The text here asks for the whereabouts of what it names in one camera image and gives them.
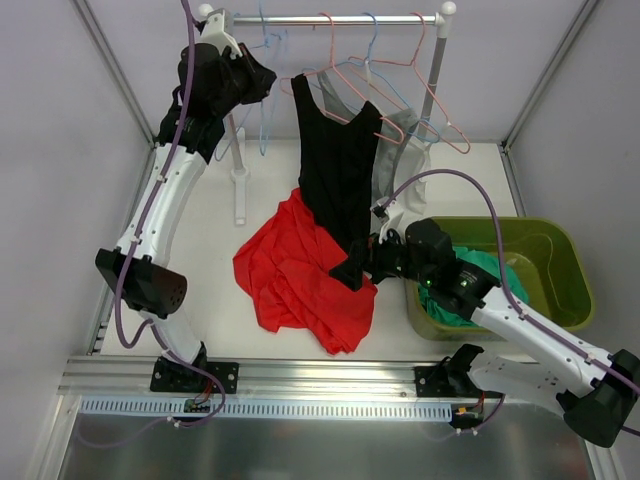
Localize white tank top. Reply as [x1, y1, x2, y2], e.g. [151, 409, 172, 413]
[394, 134, 434, 214]

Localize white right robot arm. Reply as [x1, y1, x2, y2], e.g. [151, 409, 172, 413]
[330, 219, 639, 448]

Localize aluminium corner frame post right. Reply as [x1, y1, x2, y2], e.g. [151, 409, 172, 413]
[501, 0, 602, 154]

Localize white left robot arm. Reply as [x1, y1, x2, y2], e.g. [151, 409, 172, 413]
[95, 43, 276, 391]

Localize aluminium corner frame post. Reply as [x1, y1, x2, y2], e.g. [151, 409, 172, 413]
[69, 0, 154, 147]
[501, 0, 602, 154]

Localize silver clothes rack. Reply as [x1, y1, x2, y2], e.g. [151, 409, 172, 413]
[199, 1, 457, 215]

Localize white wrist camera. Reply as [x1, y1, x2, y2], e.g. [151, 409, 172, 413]
[198, 3, 242, 58]
[370, 197, 405, 245]

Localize olive green plastic basket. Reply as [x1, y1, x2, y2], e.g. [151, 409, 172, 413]
[405, 217, 595, 344]

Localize pink hanger under white top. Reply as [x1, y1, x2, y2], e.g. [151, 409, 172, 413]
[348, 1, 471, 155]

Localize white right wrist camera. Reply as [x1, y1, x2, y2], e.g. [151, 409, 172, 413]
[370, 197, 405, 245]

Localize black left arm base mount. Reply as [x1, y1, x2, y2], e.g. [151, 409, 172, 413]
[150, 357, 240, 394]

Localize black tank top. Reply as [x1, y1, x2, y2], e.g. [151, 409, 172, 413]
[290, 73, 386, 254]

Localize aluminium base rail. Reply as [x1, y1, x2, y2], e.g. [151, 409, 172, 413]
[57, 352, 551, 399]

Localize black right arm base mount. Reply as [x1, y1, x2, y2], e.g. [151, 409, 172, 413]
[413, 365, 468, 398]

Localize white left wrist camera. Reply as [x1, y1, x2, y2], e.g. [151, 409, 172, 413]
[198, 3, 242, 58]

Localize pink hanger under black top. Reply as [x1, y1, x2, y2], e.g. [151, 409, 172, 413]
[302, 12, 406, 145]

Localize aluminium corner frame post left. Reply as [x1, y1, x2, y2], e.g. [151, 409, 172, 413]
[69, 0, 154, 147]

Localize blue hanger under grey top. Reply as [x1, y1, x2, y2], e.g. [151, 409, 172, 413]
[299, 12, 442, 146]

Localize light blue hanger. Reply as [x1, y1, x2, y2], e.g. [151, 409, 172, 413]
[214, 107, 253, 162]

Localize green tank top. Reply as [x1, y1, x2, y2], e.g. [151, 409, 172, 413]
[417, 247, 531, 329]

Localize white slotted cable duct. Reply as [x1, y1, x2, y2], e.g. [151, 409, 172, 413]
[79, 396, 453, 423]

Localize red tank top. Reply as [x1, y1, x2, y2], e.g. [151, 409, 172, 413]
[233, 188, 377, 355]

